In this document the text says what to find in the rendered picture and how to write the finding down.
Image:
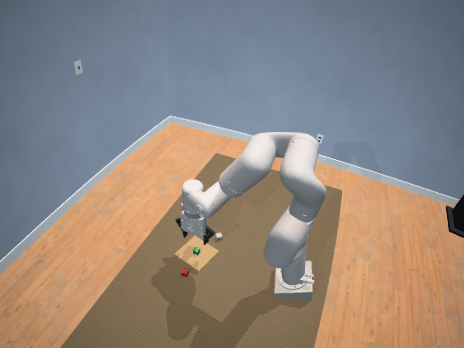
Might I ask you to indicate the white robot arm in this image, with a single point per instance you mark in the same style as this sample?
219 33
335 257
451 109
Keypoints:
297 175

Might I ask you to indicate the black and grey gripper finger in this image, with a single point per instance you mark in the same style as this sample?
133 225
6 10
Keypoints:
178 220
209 234

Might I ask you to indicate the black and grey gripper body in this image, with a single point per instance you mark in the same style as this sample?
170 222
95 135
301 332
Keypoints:
194 226

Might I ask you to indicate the tan square mat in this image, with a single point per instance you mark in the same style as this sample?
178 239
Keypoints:
207 252

